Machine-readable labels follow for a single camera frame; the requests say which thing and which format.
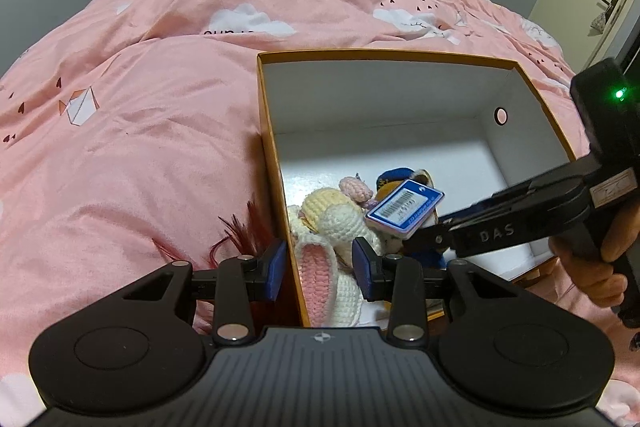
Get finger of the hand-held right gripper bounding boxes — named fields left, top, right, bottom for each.
left=403, top=222, right=459, bottom=259
left=441, top=197, right=502, bottom=231

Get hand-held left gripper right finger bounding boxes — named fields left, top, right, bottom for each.
left=351, top=237, right=517, bottom=344

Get person's right hand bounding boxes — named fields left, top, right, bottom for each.
left=547, top=237, right=640, bottom=308

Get pink printed blanket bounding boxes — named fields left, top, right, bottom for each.
left=0, top=0, right=640, bottom=427

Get small pink crochet piece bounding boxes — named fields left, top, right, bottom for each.
left=339, top=174, right=375, bottom=202

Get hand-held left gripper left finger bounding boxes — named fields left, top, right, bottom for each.
left=122, top=239, right=288, bottom=344

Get orange cardboard box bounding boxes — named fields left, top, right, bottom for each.
left=256, top=49, right=593, bottom=328

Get red feathers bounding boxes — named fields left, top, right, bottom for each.
left=152, top=199, right=276, bottom=270

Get dark furniture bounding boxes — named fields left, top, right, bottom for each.
left=617, top=0, right=640, bottom=72

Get blue-clad plush doll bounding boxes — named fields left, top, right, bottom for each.
left=372, top=168, right=451, bottom=268

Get cream crochet bunny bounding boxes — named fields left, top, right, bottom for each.
left=286, top=187, right=388, bottom=328

